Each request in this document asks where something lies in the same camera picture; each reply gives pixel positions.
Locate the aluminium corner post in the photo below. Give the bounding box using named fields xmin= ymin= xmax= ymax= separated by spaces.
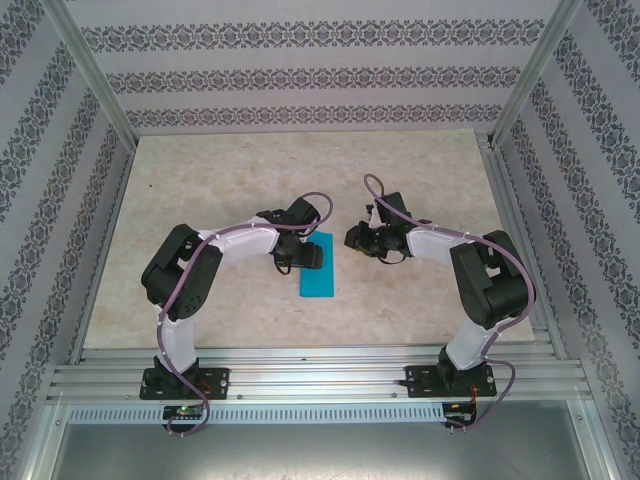
xmin=43 ymin=0 xmax=140 ymax=149
xmin=488 ymin=0 xmax=586 ymax=150

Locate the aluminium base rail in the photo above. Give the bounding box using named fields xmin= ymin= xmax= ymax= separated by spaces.
xmin=45 ymin=343 xmax=595 ymax=404

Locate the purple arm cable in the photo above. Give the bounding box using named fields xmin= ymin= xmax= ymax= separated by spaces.
xmin=363 ymin=173 xmax=537 ymax=434
xmin=157 ymin=191 xmax=335 ymax=439

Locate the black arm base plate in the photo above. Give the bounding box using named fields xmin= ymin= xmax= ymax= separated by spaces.
xmin=405 ymin=364 xmax=497 ymax=400
xmin=141 ymin=366 xmax=232 ymax=401

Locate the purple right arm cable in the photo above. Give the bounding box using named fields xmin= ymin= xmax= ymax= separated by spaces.
xmin=363 ymin=173 xmax=537 ymax=434

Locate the aluminium side rail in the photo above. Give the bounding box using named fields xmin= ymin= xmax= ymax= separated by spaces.
xmin=67 ymin=142 xmax=139 ymax=366
xmin=477 ymin=132 xmax=570 ymax=360

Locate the teal blue cloth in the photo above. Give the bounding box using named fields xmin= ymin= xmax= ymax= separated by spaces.
xmin=298 ymin=230 xmax=336 ymax=300

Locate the grey metal sheet panel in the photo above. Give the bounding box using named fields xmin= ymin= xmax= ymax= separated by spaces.
xmin=39 ymin=402 xmax=619 ymax=480

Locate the slotted grey cable duct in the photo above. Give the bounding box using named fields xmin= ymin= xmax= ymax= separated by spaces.
xmin=67 ymin=403 xmax=447 ymax=426

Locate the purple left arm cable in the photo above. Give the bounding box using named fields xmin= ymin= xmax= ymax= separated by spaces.
xmin=157 ymin=191 xmax=335 ymax=439

